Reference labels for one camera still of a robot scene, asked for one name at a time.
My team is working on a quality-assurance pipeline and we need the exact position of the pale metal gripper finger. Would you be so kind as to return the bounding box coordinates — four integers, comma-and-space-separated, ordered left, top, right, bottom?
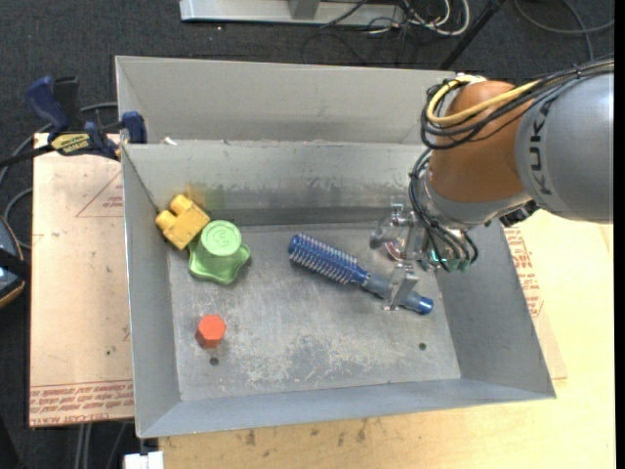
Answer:
368, 202, 407, 252
382, 261, 421, 312

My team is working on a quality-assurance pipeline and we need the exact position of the blue round hairbrush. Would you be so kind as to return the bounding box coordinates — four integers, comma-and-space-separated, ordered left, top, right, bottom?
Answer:
287, 233, 435, 317

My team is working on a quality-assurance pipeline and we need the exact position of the grey metal bin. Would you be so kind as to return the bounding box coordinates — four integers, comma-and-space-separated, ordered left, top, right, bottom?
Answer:
114, 55, 558, 440

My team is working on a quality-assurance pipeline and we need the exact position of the green upturned toy cup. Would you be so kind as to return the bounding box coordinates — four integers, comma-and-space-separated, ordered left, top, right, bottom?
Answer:
187, 219, 252, 286

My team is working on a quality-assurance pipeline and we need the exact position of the red hexagonal block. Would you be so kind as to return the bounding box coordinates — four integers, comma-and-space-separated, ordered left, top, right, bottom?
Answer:
194, 314, 228, 350

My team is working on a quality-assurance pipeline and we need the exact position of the yellow toy building block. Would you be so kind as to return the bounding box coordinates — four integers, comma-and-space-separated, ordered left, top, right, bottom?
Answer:
154, 193, 212, 251

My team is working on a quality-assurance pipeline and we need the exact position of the brown cardboard board, red print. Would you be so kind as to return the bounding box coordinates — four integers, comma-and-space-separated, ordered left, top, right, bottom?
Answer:
28, 132, 569, 429

